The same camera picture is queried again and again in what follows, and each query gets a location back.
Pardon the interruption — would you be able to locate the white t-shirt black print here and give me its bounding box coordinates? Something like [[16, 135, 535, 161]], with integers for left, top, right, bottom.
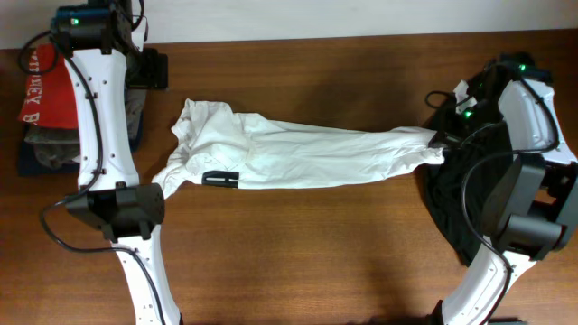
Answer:
[[153, 99, 444, 197]]

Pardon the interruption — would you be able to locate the grey camouflage folded garment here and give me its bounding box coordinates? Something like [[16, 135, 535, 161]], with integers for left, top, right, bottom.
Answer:
[[23, 89, 147, 170]]

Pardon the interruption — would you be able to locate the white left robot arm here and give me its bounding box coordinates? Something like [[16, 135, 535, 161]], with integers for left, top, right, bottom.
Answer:
[[50, 1, 182, 324]]

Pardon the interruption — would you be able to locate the red folded t-shirt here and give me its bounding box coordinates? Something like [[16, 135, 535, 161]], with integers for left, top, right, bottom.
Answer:
[[18, 57, 78, 130]]

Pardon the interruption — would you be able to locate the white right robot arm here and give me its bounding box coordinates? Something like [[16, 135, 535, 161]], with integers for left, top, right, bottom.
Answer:
[[422, 52, 577, 324]]

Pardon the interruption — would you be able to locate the navy folded garment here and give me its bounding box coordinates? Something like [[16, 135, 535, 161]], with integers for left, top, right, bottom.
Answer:
[[17, 112, 145, 177]]

